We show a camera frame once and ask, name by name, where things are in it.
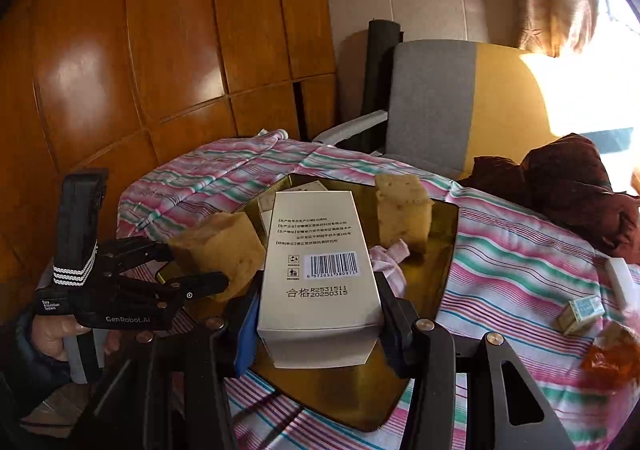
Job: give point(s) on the person left hand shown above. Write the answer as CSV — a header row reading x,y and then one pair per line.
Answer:
x,y
49,333

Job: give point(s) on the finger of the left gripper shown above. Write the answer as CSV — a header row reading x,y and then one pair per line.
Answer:
x,y
120,255
190,287

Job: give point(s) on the small green white box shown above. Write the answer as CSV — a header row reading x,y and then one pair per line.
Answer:
x,y
579,314

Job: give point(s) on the black rolled mat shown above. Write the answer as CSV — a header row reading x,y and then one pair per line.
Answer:
x,y
383,37

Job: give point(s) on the wooden wardrobe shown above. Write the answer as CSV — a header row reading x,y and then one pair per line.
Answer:
x,y
128,85

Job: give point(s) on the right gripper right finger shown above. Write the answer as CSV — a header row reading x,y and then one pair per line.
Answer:
x,y
505,408

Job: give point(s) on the pink cloth item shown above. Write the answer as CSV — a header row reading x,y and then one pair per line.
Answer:
x,y
388,261

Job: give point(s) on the striped pink green cloth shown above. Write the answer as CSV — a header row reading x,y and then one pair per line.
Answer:
x,y
513,272

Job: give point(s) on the tall beige carton box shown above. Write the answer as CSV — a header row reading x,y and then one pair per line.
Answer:
x,y
319,307

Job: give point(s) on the grey yellow chair back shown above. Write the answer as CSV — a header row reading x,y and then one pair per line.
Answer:
x,y
450,102

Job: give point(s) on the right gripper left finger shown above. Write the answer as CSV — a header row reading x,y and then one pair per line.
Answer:
x,y
186,405

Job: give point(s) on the white rectangular eraser block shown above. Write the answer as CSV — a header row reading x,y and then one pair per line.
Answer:
x,y
625,289

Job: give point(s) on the gold metal tray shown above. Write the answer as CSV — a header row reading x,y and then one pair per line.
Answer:
x,y
364,397

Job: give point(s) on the large yellow sponge block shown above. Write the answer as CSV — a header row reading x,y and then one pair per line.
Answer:
x,y
222,242

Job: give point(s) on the orange snack packet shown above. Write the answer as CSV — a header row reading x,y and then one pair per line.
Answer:
x,y
612,361

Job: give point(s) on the dark red blanket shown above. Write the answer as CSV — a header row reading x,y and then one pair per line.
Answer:
x,y
567,182

